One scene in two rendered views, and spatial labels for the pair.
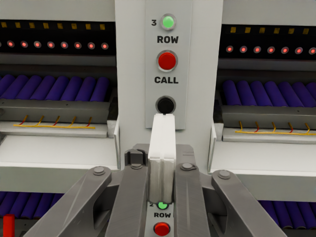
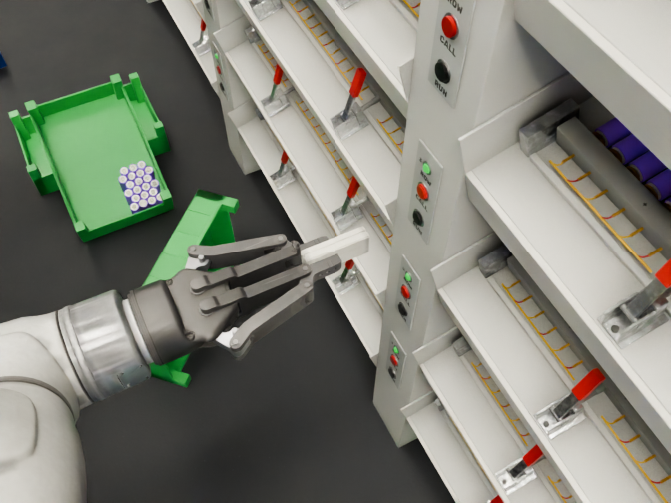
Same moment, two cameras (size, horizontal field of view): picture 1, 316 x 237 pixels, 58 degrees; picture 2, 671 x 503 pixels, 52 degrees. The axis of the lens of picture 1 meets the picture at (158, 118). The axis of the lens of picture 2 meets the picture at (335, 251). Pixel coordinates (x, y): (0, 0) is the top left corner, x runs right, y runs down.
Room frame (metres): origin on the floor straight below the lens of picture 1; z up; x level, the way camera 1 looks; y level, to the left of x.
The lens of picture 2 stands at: (-0.01, -0.34, 1.18)
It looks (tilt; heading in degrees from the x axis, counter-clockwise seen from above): 56 degrees down; 62
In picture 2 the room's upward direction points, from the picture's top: straight up
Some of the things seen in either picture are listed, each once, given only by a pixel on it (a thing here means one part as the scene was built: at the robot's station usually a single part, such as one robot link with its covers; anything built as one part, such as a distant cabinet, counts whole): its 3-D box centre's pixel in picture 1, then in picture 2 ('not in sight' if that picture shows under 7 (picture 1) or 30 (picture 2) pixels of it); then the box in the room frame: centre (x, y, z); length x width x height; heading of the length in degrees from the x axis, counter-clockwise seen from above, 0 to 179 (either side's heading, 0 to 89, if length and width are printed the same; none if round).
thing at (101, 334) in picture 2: not in sight; (110, 342); (-0.06, 0.00, 0.61); 0.09 x 0.06 x 0.09; 88
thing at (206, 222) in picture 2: not in sight; (193, 287); (0.06, 0.36, 0.10); 0.30 x 0.08 x 0.20; 43
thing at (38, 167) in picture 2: not in sight; (90, 131); (0.01, 0.90, 0.04); 0.30 x 0.20 x 0.08; 179
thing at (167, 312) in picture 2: not in sight; (186, 311); (0.01, 0.00, 0.61); 0.09 x 0.08 x 0.07; 178
